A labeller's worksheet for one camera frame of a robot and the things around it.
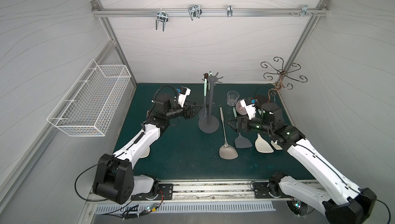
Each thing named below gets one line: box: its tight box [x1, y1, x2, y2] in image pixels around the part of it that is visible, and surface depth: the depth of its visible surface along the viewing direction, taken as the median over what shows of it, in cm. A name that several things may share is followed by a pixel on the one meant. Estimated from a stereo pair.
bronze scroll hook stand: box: [260, 56, 308, 104], surface depth 86 cm
